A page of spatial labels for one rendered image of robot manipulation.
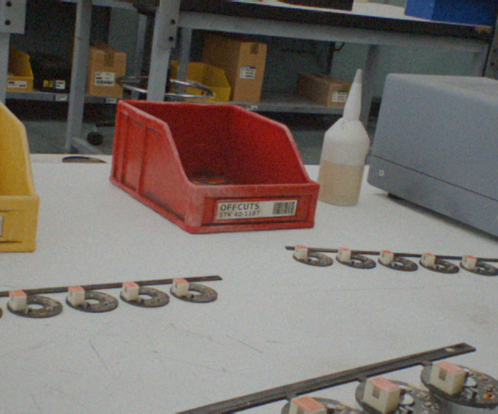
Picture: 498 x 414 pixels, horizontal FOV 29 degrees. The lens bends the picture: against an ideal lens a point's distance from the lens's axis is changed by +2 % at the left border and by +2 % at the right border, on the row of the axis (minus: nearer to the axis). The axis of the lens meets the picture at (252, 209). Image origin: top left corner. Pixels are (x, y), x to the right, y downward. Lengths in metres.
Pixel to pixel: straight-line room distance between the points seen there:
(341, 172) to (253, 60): 4.27
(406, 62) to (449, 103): 5.41
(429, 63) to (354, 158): 5.54
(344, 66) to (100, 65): 1.81
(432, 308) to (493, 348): 0.05
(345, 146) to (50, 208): 0.22
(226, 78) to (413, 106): 4.27
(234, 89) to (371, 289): 4.42
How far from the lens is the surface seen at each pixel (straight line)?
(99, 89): 4.57
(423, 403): 0.28
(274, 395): 0.26
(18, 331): 0.44
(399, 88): 0.75
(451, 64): 6.37
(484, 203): 0.69
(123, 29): 5.08
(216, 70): 5.03
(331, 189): 0.71
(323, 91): 5.28
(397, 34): 3.34
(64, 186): 0.67
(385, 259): 0.59
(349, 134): 0.71
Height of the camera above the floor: 0.93
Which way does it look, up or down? 15 degrees down
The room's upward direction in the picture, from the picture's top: 9 degrees clockwise
